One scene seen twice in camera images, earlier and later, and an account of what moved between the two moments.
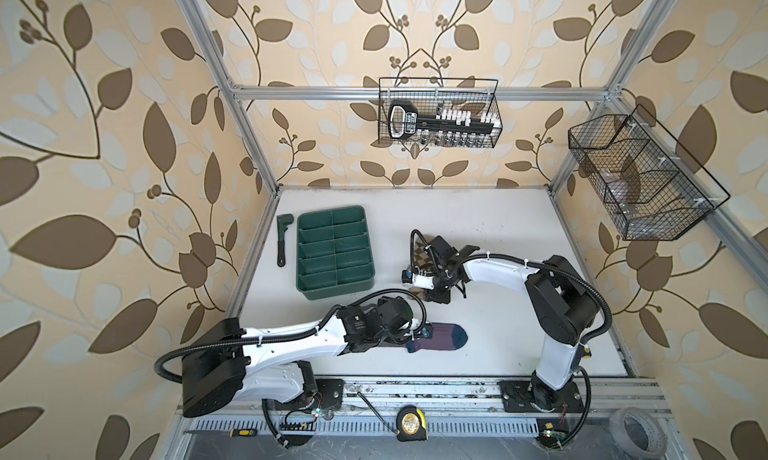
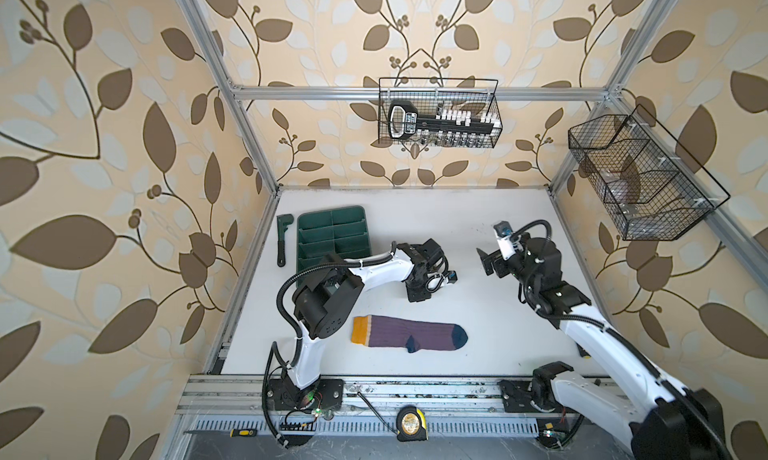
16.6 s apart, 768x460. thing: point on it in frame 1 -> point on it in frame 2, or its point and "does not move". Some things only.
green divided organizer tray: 333,252 does not move
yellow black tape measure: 411,424 does not move
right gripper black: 441,297 -> 497,262
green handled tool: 282,220 does not move
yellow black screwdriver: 235,432 does not move
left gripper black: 396,339 -> 418,295
